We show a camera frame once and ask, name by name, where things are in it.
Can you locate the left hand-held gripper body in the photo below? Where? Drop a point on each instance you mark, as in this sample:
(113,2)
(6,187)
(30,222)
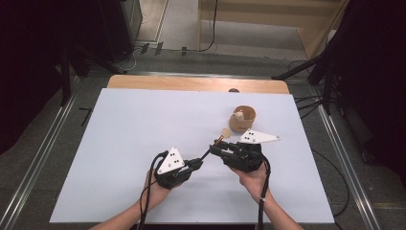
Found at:
(170,161)

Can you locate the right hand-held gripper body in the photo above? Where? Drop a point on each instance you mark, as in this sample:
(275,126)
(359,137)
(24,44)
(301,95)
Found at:
(244,156)

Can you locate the person's right hand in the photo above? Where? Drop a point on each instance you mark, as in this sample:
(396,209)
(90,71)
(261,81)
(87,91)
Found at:
(253,182)

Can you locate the person's left hand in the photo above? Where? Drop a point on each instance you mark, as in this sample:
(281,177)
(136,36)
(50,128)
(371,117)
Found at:
(158,195)

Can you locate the wooden holder with bear figure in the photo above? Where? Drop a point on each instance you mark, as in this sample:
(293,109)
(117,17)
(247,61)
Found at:
(245,123)

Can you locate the white table sheet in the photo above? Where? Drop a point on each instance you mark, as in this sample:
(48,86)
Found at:
(127,127)

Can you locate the dark round table grommet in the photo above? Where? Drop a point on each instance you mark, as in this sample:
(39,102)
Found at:
(234,90)

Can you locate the black metal stand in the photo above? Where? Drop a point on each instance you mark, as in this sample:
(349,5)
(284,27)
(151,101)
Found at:
(327,92)
(65,83)

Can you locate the light wooden shelf unit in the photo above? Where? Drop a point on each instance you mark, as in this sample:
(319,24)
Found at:
(255,12)

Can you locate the dark metal cabinet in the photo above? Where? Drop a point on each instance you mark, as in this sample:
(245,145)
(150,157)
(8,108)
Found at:
(132,16)

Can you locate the black curtain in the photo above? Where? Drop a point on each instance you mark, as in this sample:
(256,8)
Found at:
(376,80)
(25,64)

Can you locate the metal floor rail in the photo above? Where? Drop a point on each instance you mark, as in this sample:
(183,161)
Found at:
(35,166)
(344,159)

